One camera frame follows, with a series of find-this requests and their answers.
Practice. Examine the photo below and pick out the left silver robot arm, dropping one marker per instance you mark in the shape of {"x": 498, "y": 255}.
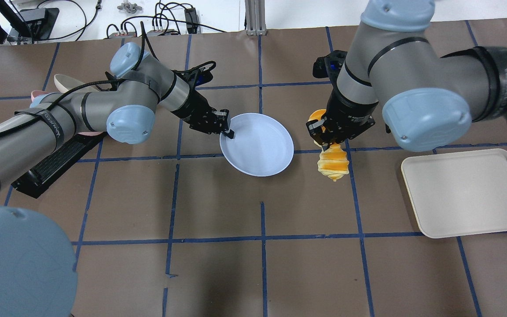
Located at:
{"x": 37, "y": 274}

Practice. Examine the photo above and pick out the black power adapter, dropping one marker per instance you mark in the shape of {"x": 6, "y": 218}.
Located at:
{"x": 191, "y": 19}

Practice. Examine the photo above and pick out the black dish rack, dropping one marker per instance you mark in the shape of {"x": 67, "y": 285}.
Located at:
{"x": 38, "y": 179}

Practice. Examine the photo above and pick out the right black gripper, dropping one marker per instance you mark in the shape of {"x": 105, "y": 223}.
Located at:
{"x": 349, "y": 110}

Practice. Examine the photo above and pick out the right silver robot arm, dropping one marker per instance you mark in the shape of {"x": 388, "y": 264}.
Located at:
{"x": 427, "y": 101}

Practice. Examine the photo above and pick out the pink plate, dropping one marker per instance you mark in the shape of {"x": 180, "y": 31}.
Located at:
{"x": 38, "y": 95}

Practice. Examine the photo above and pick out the white rectangular tray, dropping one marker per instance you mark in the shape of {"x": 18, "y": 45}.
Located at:
{"x": 458, "y": 194}

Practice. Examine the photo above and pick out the orange striped bread roll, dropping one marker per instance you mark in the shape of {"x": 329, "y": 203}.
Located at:
{"x": 333, "y": 162}

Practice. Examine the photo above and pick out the aluminium frame post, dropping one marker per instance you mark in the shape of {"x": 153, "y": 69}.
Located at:
{"x": 255, "y": 18}

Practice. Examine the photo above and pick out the cream white plate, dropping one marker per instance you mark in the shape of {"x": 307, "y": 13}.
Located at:
{"x": 64, "y": 83}

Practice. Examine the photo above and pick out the blue plate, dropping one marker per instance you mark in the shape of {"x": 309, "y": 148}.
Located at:
{"x": 261, "y": 146}

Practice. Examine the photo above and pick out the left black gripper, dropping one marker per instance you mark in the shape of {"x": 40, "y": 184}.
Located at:
{"x": 195, "y": 108}

